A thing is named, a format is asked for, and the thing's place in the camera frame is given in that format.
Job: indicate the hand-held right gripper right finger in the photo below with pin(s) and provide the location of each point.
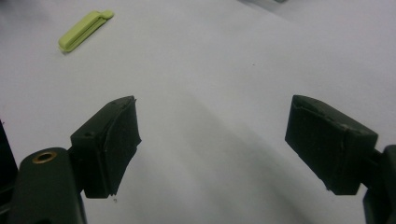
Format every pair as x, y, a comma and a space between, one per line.
330, 146

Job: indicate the light green plastic clip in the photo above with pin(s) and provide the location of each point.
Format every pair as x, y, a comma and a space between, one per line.
82, 30

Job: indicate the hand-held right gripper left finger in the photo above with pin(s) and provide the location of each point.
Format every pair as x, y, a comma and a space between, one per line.
102, 149

